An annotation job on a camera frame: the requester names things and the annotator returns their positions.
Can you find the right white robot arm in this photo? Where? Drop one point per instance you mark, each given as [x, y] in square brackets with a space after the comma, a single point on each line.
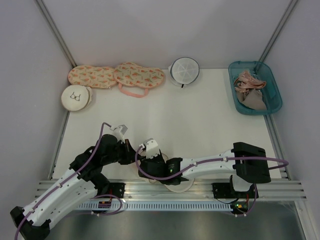
[245, 165]

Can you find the left frame post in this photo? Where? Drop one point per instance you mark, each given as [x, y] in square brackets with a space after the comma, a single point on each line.
[43, 9]

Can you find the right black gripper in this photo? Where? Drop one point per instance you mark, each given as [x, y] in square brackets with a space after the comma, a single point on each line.
[157, 156]

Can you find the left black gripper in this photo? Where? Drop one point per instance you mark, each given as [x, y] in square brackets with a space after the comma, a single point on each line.
[130, 153]

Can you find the aluminium mounting rail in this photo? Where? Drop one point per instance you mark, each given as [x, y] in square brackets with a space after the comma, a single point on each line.
[202, 190]

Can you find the floral bra bag pink handle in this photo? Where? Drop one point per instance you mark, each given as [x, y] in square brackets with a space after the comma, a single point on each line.
[129, 74]

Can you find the floral bra bag left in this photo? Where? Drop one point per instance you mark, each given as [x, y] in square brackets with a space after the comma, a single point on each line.
[100, 77]

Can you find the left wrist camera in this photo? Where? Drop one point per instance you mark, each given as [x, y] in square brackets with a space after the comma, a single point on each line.
[119, 131]

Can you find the beige bra in bin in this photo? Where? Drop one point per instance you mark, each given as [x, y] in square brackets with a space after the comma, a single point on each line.
[252, 100]

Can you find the teal plastic bin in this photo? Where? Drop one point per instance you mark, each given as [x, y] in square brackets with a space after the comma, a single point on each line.
[270, 93]

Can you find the white slotted cable duct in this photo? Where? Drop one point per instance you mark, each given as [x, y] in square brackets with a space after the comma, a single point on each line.
[94, 205]

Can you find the pink lace bra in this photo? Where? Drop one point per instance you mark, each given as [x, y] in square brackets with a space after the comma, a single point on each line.
[246, 82]

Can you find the frame post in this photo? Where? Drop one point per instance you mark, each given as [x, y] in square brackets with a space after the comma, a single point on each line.
[278, 29]
[43, 9]

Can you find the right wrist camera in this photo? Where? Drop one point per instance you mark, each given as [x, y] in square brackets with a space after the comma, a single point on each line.
[151, 148]

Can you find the white mesh laundry bag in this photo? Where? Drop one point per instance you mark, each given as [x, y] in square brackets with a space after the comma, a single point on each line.
[184, 71]

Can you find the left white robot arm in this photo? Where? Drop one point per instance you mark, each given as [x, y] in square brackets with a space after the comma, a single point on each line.
[82, 181]

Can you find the right frame post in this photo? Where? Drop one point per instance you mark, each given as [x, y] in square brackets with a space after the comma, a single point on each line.
[278, 29]

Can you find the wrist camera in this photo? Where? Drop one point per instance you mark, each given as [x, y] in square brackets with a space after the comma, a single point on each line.
[119, 131]
[151, 148]

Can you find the beige glasses-print laundry bag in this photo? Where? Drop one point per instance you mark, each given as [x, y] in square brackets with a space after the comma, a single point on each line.
[76, 97]

